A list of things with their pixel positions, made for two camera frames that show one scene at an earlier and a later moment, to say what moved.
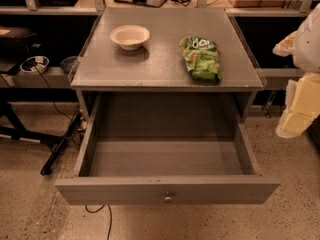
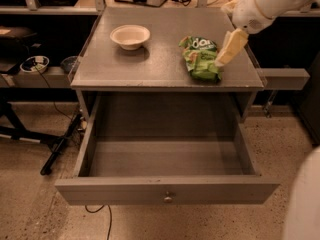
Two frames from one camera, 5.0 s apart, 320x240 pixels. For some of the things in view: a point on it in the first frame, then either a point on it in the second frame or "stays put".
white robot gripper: (309, 47) → (247, 13)
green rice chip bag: (202, 58) stays put
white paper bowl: (130, 37) stays put
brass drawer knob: (168, 198) stays put
